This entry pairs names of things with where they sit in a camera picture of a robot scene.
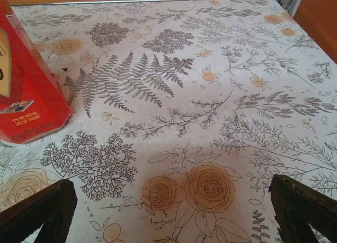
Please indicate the red label drink bottle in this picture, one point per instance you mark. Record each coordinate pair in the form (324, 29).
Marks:
(31, 95)

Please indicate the aluminium frame post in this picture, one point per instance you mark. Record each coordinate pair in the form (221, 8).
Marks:
(289, 0)

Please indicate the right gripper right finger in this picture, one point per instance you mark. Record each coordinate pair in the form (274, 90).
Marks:
(295, 198)

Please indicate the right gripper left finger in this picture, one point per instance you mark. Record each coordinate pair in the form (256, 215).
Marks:
(52, 200)

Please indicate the aluminium table edge strip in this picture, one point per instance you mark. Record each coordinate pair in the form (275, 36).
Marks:
(131, 0)

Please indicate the floral tablecloth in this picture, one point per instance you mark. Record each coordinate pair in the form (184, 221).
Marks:
(184, 121)

